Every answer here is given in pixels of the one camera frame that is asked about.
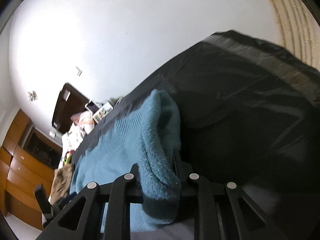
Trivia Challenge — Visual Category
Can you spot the teal knit sweater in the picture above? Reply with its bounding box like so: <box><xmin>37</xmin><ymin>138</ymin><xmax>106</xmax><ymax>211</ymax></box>
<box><xmin>70</xmin><ymin>89</ymin><xmax>181</xmax><ymax>232</ymax></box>

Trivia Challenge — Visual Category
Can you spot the brown fleece garment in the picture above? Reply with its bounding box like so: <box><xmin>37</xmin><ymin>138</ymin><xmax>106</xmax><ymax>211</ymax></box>
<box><xmin>49</xmin><ymin>164</ymin><xmax>74</xmax><ymax>205</ymax></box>

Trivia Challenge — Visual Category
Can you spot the wooden wardrobe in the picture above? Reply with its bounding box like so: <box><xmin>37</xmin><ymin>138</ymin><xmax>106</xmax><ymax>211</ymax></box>
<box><xmin>1</xmin><ymin>110</ymin><xmax>62</xmax><ymax>230</ymax></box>

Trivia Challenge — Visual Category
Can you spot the white crumpled garment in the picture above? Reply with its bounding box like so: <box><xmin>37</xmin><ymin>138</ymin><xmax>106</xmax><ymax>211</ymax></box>
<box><xmin>62</xmin><ymin>124</ymin><xmax>86</xmax><ymax>153</ymax></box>

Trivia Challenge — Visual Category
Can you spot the white framed tablet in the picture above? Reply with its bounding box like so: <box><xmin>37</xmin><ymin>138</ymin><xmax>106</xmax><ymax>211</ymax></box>
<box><xmin>85</xmin><ymin>100</ymin><xmax>103</xmax><ymax>114</ymax></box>

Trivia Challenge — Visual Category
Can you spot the black cloth work mat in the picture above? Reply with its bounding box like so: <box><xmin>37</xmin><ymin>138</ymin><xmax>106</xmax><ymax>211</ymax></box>
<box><xmin>73</xmin><ymin>30</ymin><xmax>319</xmax><ymax>239</ymax></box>

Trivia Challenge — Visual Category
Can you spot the dark wooden headboard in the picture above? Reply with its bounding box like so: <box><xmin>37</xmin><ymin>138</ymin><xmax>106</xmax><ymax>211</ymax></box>
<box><xmin>52</xmin><ymin>83</ymin><xmax>89</xmax><ymax>134</ymax></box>

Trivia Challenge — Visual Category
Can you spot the cream curtain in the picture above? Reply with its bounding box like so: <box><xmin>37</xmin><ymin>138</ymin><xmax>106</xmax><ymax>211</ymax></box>
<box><xmin>268</xmin><ymin>0</ymin><xmax>319</xmax><ymax>69</ymax></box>

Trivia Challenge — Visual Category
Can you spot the bedside wall lamp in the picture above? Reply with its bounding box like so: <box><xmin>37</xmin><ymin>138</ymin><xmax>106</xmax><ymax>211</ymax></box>
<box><xmin>49</xmin><ymin>131</ymin><xmax>57</xmax><ymax>138</ymax></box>

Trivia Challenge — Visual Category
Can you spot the photo collage frame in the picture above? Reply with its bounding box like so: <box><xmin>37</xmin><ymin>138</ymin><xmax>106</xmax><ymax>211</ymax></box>
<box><xmin>93</xmin><ymin>101</ymin><xmax>113</xmax><ymax>124</ymax></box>

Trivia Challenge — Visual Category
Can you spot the wall lamp fixture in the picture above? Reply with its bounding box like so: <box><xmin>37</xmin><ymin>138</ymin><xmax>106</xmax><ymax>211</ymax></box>
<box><xmin>28</xmin><ymin>90</ymin><xmax>37</xmax><ymax>101</ymax></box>

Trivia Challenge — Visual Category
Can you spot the white wall switch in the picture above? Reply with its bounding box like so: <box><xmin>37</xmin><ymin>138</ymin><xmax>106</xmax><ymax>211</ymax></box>
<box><xmin>76</xmin><ymin>67</ymin><xmax>82</xmax><ymax>76</ymax></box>

